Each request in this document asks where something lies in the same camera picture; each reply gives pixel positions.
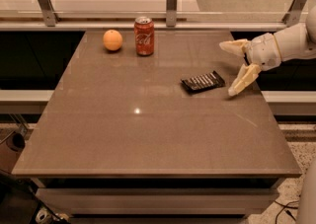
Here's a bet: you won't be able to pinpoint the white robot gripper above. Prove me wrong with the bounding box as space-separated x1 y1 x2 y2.
219 33 281 97

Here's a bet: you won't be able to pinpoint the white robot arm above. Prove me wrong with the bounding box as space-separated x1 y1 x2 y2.
219 7 316 97

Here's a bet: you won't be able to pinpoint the red coca-cola can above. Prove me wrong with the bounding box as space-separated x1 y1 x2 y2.
134 17 154 56

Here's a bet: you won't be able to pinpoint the orange fruit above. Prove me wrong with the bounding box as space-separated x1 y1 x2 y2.
103 30 122 51

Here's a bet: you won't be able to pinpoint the grey table base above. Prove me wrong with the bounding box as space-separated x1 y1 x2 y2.
36 187 278 216

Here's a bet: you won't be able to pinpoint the brown cylinder object left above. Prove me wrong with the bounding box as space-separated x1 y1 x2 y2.
0 131 26 173

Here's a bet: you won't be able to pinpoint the dark equipment bottom left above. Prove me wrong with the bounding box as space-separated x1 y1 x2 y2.
0 172 70 224

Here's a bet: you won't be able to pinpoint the middle metal railing bracket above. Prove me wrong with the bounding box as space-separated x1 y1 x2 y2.
166 0 178 27

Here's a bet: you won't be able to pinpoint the black cables on floor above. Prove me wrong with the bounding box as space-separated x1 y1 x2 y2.
273 199 300 224

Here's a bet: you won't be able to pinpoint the left metal railing bracket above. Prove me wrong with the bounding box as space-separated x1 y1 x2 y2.
38 0 58 27

